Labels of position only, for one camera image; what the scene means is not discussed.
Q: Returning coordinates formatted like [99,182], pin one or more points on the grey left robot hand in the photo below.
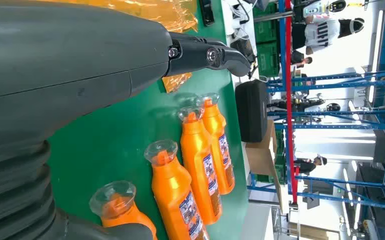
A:
[63,59]

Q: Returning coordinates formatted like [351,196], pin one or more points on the yellow plastic sheet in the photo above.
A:
[166,13]

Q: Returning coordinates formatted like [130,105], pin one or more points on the black smartphone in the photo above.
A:
[206,13]

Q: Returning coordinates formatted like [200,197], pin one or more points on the white table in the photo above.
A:
[227,20]

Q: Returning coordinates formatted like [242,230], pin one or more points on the white power strip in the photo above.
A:
[238,33]

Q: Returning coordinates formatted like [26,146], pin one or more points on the black zip carrying case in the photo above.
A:
[252,112]

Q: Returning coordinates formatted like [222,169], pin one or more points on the green plastic crate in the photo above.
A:
[265,31]
[280,165]
[268,59]

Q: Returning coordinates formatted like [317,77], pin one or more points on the open cardboard box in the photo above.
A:
[260,155]

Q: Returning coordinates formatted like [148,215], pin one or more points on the blue metal rack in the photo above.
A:
[282,39]

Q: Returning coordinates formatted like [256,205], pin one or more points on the person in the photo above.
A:
[321,33]
[298,58]
[306,165]

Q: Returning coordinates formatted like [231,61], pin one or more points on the red metal post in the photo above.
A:
[288,99]

